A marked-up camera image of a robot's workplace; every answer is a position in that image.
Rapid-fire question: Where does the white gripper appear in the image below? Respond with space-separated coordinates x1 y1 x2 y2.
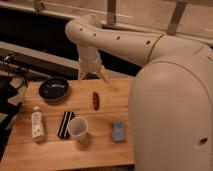
78 46 109 83

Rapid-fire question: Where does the red pepper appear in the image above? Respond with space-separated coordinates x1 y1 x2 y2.
93 91 100 110

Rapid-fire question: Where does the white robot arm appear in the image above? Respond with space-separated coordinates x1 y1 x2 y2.
65 14 213 171

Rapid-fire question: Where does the dark round bowl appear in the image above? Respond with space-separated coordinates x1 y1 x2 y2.
38 77 69 101

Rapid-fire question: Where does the wooden cutting board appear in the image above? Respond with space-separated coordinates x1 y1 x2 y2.
0 78 134 171

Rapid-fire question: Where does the blue sponge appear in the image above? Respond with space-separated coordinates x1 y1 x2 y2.
112 120 126 142

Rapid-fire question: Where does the black white striped block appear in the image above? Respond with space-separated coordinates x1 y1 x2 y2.
57 111 75 139

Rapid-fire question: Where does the white plastic bottle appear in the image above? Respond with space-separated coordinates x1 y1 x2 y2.
31 106 45 142

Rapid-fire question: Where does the black cables and equipment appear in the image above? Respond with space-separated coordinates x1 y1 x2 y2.
0 53 29 161

